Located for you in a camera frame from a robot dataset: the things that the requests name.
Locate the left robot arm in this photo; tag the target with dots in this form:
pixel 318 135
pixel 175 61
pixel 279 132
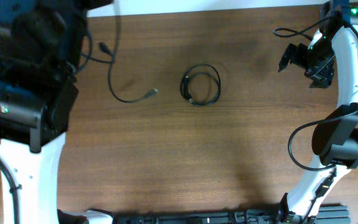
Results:
pixel 40 57

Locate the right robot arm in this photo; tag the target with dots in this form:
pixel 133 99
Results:
pixel 335 138

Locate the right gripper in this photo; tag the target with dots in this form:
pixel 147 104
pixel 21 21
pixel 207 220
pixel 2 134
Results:
pixel 297 51

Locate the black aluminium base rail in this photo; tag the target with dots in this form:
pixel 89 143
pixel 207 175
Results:
pixel 216 217

